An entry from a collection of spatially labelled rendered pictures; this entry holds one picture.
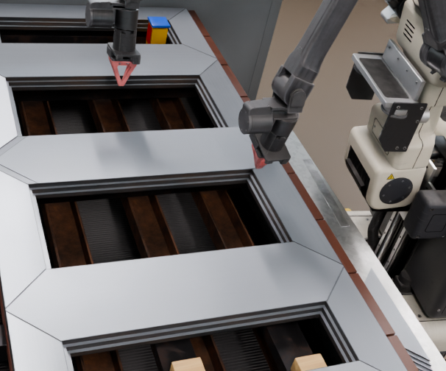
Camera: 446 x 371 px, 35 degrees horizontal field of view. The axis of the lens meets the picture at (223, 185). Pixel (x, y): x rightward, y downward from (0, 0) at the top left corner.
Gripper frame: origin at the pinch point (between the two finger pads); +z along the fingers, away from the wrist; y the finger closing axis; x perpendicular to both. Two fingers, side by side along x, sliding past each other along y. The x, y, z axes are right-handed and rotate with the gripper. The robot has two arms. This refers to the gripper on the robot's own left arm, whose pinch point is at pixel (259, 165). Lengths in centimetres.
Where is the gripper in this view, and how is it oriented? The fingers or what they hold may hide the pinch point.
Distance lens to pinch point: 170.5
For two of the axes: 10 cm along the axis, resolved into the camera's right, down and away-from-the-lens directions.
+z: -2.8, 5.7, 7.7
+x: 9.1, -1.1, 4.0
